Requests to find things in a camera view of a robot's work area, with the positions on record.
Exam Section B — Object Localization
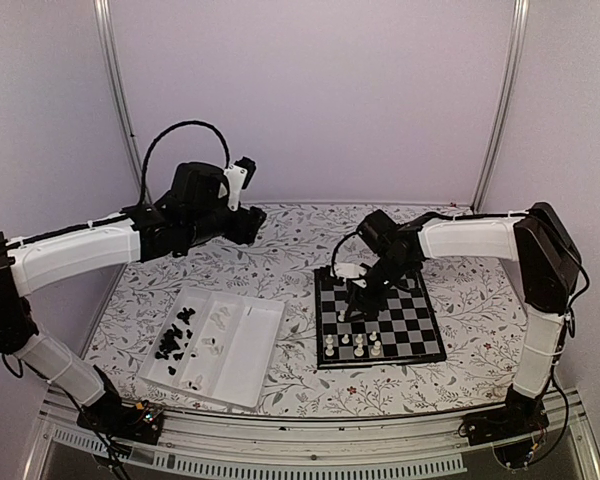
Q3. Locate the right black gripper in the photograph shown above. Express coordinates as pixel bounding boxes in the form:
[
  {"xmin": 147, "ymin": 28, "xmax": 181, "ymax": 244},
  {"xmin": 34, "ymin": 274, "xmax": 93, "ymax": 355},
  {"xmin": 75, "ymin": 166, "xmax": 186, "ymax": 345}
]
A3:
[{"xmin": 345, "ymin": 254, "xmax": 414, "ymax": 322}]

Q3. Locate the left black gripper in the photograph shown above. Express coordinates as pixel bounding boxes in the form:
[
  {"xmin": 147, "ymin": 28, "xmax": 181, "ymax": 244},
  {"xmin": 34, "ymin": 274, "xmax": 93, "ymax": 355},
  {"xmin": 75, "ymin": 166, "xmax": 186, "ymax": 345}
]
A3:
[{"xmin": 187, "ymin": 203, "xmax": 268, "ymax": 247}]

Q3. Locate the white chess king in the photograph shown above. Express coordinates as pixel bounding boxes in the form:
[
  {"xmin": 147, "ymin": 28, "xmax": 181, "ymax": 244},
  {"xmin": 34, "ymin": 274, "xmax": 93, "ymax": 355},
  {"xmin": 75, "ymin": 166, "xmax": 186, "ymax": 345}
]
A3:
[{"xmin": 370, "ymin": 340, "xmax": 382, "ymax": 357}]

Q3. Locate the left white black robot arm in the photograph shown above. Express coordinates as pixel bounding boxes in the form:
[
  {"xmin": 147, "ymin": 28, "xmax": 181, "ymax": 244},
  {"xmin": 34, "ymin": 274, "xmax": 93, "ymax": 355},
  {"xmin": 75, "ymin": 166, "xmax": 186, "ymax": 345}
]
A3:
[{"xmin": 0, "ymin": 157, "xmax": 266, "ymax": 434}]

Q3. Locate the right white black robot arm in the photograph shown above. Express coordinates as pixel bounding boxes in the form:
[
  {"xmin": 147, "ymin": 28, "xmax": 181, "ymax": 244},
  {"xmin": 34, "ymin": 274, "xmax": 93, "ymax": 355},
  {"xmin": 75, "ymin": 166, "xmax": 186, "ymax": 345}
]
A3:
[{"xmin": 330, "ymin": 202, "xmax": 589, "ymax": 436}]

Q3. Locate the black silver chess board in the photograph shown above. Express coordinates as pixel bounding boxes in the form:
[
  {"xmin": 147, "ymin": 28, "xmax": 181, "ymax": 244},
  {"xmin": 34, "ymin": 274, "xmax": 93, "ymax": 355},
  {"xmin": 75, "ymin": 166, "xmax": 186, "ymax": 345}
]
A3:
[{"xmin": 314, "ymin": 267, "xmax": 447, "ymax": 370}]

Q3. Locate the pile of white chess pieces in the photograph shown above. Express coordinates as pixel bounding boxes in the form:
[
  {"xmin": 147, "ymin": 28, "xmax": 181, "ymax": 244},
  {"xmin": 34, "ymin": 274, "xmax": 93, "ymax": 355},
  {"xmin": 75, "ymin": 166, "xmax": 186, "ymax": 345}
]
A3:
[{"xmin": 179, "ymin": 302, "xmax": 232, "ymax": 394}]

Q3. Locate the pile of black chess pieces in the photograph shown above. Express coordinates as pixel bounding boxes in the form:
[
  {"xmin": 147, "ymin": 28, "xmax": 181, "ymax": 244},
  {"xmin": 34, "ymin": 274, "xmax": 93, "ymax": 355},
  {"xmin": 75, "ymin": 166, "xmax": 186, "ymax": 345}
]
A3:
[{"xmin": 154, "ymin": 306, "xmax": 196, "ymax": 376}]

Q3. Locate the floral patterned table mat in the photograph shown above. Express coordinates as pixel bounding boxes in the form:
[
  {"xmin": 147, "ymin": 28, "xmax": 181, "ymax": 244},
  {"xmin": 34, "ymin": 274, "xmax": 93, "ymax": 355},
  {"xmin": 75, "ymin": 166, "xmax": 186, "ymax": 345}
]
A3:
[{"xmin": 86, "ymin": 204, "xmax": 526, "ymax": 417}]

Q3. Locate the white plastic compartment tray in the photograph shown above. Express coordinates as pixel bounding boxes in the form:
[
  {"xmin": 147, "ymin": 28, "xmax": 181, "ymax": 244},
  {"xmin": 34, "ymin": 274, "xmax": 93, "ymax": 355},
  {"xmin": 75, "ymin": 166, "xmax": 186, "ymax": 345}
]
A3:
[{"xmin": 138, "ymin": 287, "xmax": 286, "ymax": 410}]

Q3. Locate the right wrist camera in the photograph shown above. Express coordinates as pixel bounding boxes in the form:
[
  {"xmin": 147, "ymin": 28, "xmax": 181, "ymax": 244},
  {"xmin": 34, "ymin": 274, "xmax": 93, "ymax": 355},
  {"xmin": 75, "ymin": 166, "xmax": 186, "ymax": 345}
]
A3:
[{"xmin": 334, "ymin": 262, "xmax": 368, "ymax": 288}]

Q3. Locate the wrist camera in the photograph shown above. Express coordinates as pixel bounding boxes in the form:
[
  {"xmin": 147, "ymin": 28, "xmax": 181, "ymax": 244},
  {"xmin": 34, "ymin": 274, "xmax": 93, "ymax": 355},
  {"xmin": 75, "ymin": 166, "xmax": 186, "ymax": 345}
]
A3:
[
  {"xmin": 218, "ymin": 156, "xmax": 256, "ymax": 212},
  {"xmin": 334, "ymin": 262, "xmax": 368, "ymax": 288}
]

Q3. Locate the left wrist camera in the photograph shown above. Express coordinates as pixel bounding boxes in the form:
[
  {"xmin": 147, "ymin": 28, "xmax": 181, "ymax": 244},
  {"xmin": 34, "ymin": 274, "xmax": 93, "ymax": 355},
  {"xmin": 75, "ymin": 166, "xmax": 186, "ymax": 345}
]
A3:
[{"xmin": 218, "ymin": 156, "xmax": 256, "ymax": 212}]

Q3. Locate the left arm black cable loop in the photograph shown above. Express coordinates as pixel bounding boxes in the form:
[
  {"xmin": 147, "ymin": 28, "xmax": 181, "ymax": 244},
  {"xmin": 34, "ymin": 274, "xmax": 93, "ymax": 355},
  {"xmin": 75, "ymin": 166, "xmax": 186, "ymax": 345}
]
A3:
[{"xmin": 139, "ymin": 119, "xmax": 231, "ymax": 206}]

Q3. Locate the front aluminium rail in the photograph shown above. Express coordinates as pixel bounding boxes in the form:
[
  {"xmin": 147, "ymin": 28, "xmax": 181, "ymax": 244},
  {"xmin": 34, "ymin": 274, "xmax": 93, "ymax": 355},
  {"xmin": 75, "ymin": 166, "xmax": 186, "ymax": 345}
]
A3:
[{"xmin": 23, "ymin": 389, "xmax": 600, "ymax": 479}]

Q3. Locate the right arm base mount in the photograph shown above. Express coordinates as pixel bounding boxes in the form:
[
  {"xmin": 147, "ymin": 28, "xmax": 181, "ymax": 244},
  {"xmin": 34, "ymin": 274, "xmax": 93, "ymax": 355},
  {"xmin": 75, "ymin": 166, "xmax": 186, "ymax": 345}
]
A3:
[{"xmin": 457, "ymin": 404, "xmax": 549, "ymax": 470}]

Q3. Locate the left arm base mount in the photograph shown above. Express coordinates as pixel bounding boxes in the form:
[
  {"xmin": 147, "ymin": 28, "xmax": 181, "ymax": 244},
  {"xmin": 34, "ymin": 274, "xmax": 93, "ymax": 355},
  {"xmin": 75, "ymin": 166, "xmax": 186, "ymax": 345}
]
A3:
[{"xmin": 77, "ymin": 398, "xmax": 164, "ymax": 445}]

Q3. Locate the left aluminium frame post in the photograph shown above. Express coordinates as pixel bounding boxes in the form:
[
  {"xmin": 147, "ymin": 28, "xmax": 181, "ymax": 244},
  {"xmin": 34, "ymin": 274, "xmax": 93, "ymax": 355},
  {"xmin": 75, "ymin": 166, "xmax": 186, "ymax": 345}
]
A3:
[{"xmin": 93, "ymin": 0, "xmax": 151, "ymax": 201}]

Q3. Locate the aluminium frame post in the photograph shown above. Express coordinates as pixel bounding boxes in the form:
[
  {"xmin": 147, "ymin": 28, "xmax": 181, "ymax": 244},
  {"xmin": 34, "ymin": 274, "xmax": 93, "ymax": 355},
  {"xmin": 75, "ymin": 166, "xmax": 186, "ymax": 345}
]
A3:
[
  {"xmin": 93, "ymin": 0, "xmax": 151, "ymax": 201},
  {"xmin": 471, "ymin": 0, "xmax": 530, "ymax": 212}
]

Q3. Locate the right aluminium frame post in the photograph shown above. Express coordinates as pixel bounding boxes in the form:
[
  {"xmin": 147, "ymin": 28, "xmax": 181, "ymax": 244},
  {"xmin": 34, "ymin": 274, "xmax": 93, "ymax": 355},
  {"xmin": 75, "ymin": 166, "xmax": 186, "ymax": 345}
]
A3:
[{"xmin": 471, "ymin": 0, "xmax": 530, "ymax": 212}]

